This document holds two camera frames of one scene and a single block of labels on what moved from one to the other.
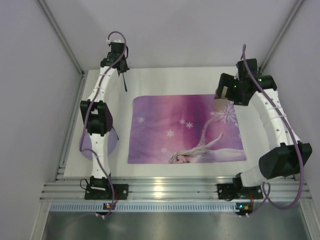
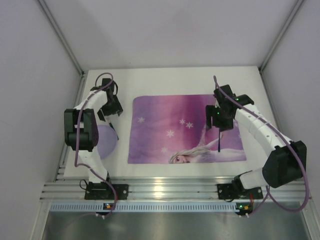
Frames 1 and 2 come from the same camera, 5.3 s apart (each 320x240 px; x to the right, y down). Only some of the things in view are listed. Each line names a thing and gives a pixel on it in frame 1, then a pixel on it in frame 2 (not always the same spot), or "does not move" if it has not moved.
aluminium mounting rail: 170,188 does not move
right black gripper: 222,86 to 219,125
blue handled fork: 115,132 does not move
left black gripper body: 122,69 to 110,119
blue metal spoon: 126,89 to 219,145
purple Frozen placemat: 171,129 does not move
